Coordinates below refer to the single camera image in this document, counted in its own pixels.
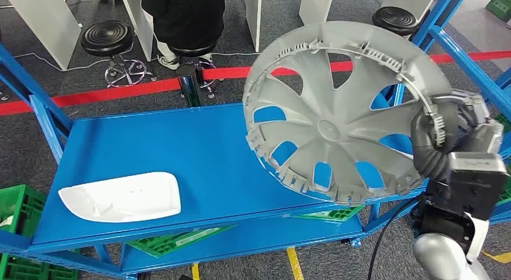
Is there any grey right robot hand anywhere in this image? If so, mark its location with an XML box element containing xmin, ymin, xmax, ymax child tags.
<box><xmin>411</xmin><ymin>91</ymin><xmax>504</xmax><ymax>155</ymax></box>

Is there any grey plastic wheel hubcap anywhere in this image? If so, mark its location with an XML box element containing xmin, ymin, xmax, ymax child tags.
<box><xmin>242</xmin><ymin>20</ymin><xmax>454</xmax><ymax>207</ymax></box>

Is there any green plastic crate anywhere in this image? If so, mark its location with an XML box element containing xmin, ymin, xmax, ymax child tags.
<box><xmin>127</xmin><ymin>225</ymin><xmax>237</xmax><ymax>259</ymax></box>
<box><xmin>484</xmin><ymin>0</ymin><xmax>511</xmax><ymax>23</ymax></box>
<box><xmin>0</xmin><ymin>184</ymin><xmax>78</xmax><ymax>280</ymax></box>
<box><xmin>494</xmin><ymin>112</ymin><xmax>511</xmax><ymax>207</ymax></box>
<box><xmin>290</xmin><ymin>205</ymin><xmax>365</xmax><ymax>223</ymax></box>

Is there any black round stool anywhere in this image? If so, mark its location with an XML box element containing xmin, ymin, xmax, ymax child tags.
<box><xmin>81</xmin><ymin>20</ymin><xmax>157</xmax><ymax>89</ymax></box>
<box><xmin>372</xmin><ymin>6</ymin><xmax>420</xmax><ymax>37</ymax></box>
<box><xmin>169</xmin><ymin>43</ymin><xmax>219</xmax><ymax>99</ymax></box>

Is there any person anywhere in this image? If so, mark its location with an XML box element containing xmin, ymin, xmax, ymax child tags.
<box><xmin>140</xmin><ymin>0</ymin><xmax>227</xmax><ymax>70</ymax></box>

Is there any white plastic mirror cover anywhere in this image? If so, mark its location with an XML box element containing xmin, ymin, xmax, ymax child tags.
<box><xmin>58</xmin><ymin>171</ymin><xmax>182</xmax><ymax>223</ymax></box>

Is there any red barrier belt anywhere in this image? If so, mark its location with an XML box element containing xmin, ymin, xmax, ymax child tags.
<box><xmin>0</xmin><ymin>51</ymin><xmax>511</xmax><ymax>117</ymax></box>

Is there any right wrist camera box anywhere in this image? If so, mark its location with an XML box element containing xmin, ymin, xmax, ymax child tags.
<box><xmin>429</xmin><ymin>151</ymin><xmax>510</xmax><ymax>222</ymax></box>

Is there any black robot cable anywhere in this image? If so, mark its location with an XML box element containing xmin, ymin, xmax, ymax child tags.
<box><xmin>366</xmin><ymin>198</ymin><xmax>418</xmax><ymax>280</ymax></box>

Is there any white floor cable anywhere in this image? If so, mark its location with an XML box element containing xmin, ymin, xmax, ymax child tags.
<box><xmin>14</xmin><ymin>51</ymin><xmax>262</xmax><ymax>73</ymax></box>

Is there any chrome barrier post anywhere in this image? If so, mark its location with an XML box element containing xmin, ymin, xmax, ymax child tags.
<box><xmin>176</xmin><ymin>64</ymin><xmax>204</xmax><ymax>108</ymax></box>

